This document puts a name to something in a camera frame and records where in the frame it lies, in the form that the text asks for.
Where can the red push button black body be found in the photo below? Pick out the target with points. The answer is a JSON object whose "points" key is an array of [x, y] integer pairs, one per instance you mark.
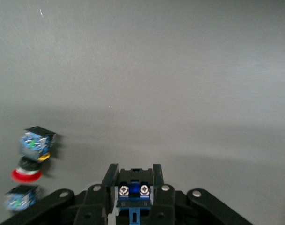
{"points": [[20, 199], [34, 145]]}

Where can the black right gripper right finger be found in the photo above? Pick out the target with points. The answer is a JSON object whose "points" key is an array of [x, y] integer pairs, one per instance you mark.
{"points": [[162, 201]]}

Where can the yellow push button black body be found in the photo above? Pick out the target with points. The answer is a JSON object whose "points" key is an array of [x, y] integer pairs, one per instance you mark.
{"points": [[134, 187]]}

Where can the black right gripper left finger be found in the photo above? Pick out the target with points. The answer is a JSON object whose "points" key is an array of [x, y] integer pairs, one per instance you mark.
{"points": [[102, 199]]}

